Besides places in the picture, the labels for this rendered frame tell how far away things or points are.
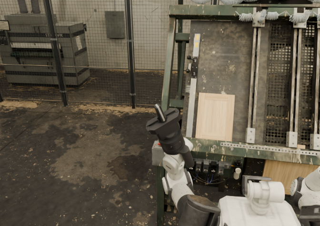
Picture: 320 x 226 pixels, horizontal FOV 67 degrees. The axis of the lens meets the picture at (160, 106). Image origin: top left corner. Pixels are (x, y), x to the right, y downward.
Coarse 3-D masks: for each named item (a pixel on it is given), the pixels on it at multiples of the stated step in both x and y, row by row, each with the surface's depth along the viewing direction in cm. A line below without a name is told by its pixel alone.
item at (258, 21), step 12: (264, 12) 198; (252, 24) 209; (264, 24) 207; (252, 36) 215; (252, 48) 210; (252, 60) 209; (252, 72) 208; (252, 84) 207; (252, 96) 206; (252, 108) 208; (252, 120) 204; (252, 132) 202
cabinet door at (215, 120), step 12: (204, 96) 217; (216, 96) 216; (228, 96) 214; (204, 108) 216; (216, 108) 215; (228, 108) 213; (204, 120) 215; (216, 120) 214; (228, 120) 212; (204, 132) 214; (216, 132) 212; (228, 132) 211
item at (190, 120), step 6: (198, 48) 221; (198, 54) 220; (192, 84) 218; (192, 90) 218; (192, 96) 217; (192, 102) 216; (192, 108) 216; (192, 114) 215; (192, 120) 215; (192, 126) 216; (186, 132) 214
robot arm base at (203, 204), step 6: (186, 198) 87; (192, 198) 85; (198, 198) 87; (204, 198) 90; (192, 204) 83; (198, 204) 82; (204, 204) 83; (210, 204) 86; (204, 210) 82; (210, 210) 82; (216, 210) 83; (210, 216) 84; (216, 216) 84; (210, 222) 83
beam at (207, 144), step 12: (192, 144) 211; (204, 144) 210; (216, 144) 208; (228, 144) 206; (252, 144) 203; (252, 156) 202; (264, 156) 201; (276, 156) 199; (288, 156) 198; (300, 156) 196; (312, 156) 195
